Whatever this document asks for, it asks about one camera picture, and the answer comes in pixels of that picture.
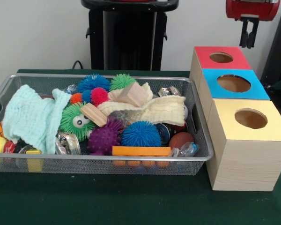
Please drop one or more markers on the plain wooden wedge block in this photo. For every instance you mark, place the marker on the plain wooden wedge block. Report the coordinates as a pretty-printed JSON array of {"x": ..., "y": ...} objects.
[{"x": 133, "y": 95}]

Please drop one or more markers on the green spiky toy with eyes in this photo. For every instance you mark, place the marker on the green spiky toy with eyes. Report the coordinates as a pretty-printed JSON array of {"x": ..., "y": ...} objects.
[{"x": 69, "y": 114}]

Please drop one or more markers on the wooden three-hole box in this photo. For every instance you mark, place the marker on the wooden three-hole box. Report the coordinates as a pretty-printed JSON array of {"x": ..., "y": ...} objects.
[{"x": 243, "y": 164}]

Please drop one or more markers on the brown toy ball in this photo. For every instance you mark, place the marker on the brown toy ball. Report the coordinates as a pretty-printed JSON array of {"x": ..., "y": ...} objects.
[{"x": 180, "y": 140}]

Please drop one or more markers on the cream cloth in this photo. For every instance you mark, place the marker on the cream cloth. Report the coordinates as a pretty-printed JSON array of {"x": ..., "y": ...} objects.
[{"x": 164, "y": 110}]

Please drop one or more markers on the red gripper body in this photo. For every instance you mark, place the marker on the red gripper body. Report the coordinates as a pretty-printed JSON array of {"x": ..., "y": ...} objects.
[{"x": 253, "y": 9}]

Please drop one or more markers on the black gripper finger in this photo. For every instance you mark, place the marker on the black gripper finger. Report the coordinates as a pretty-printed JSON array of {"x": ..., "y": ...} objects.
[
  {"x": 243, "y": 39},
  {"x": 251, "y": 39}
]

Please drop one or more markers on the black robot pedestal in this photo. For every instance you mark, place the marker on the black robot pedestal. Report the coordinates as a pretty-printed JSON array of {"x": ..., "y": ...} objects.
[{"x": 126, "y": 35}]

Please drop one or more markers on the striped wooden block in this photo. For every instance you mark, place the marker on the striped wooden block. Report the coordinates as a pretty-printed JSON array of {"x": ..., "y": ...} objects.
[{"x": 93, "y": 114}]

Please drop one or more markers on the blue spiky rubber ball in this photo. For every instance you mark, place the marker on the blue spiky rubber ball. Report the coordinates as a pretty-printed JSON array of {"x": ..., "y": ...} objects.
[{"x": 140, "y": 134}]

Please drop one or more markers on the mint green cloth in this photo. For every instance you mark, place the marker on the mint green cloth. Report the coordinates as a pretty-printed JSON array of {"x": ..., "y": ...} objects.
[{"x": 30, "y": 117}]

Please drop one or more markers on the silver mesh bin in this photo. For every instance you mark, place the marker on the silver mesh bin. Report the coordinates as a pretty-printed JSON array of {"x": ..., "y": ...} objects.
[{"x": 84, "y": 167}]

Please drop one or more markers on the purple spiky rubber ball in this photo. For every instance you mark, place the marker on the purple spiky rubber ball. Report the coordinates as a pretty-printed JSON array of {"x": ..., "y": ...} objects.
[{"x": 105, "y": 138}]

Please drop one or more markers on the orange building brick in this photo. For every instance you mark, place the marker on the orange building brick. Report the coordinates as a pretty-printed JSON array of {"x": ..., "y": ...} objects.
[{"x": 140, "y": 151}]

